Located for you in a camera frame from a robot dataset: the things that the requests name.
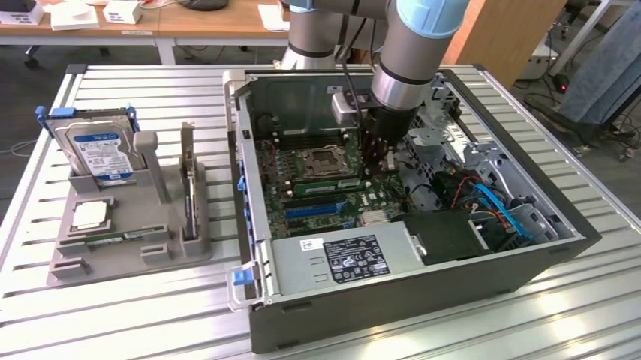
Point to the black chair caster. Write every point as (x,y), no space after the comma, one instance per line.
(32,58)

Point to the grey power supply unit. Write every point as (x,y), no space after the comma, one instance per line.
(295,270)

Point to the person in blue jeans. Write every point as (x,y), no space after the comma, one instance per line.
(601,75)

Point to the white paper stack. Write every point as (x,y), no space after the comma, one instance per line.
(272,18)

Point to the white open carton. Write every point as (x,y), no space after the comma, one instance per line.
(74,17)

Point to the graphics card with metal bracket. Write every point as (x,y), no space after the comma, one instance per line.
(188,202)

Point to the grey parts rack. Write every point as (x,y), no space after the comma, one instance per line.
(135,210)

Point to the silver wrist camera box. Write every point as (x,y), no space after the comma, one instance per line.
(343,108)

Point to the blue disk caddy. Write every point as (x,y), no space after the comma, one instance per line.
(62,112)

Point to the black power adapter red light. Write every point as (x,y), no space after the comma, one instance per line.
(561,84)

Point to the white labelled cardboard box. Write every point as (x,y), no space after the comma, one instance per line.
(22,17)
(123,13)

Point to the blue expansion slot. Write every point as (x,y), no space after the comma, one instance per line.
(309,212)

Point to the silver CPU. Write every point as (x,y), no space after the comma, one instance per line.
(89,215)

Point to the silver chipset heatsink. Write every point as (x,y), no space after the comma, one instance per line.
(375,217)

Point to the silver perforated drive cage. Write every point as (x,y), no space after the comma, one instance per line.
(430,146)

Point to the black open PC case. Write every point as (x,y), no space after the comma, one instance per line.
(400,311)

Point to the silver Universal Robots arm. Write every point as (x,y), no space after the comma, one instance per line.
(404,86)

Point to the CPU socket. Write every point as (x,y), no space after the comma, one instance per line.
(323,161)

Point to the green motherboard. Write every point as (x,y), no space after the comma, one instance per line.
(280,168)

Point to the wooden desk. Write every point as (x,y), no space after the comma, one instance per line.
(209,22)

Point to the white desk frame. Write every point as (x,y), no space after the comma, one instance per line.
(582,37)

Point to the blue expansion card retainer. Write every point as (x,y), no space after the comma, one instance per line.
(239,183)

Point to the silver metal disk bay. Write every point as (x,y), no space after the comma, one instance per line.
(530,217)

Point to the green RAM stick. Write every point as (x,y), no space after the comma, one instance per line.
(106,239)
(320,189)

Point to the blue case release latch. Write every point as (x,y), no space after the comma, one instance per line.
(240,278)

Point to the wooden cabinet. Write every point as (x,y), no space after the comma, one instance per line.
(500,33)

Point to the white floor unit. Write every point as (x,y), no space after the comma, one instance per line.
(538,63)

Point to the hard disk with blue label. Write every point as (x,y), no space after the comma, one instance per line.
(94,150)

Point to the dark grey computer mouse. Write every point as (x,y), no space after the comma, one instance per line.
(204,4)

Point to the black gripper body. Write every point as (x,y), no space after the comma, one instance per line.
(390,125)

